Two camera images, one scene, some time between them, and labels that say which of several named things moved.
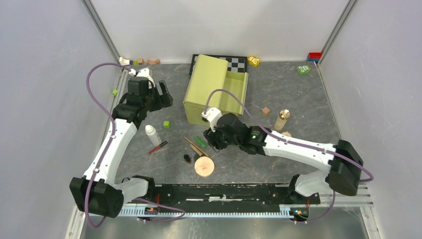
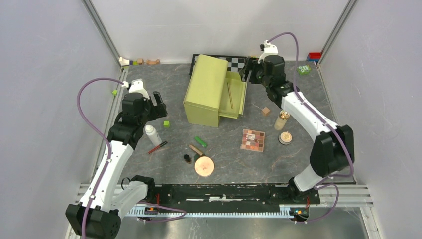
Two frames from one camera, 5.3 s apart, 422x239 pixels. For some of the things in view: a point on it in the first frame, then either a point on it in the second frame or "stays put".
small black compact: (187, 158) stays put
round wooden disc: (204, 166) stays put
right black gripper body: (217, 139) → (258, 72)
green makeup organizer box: (208, 73) stays put
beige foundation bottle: (283, 115) stays put
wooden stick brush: (197, 150) → (230, 95)
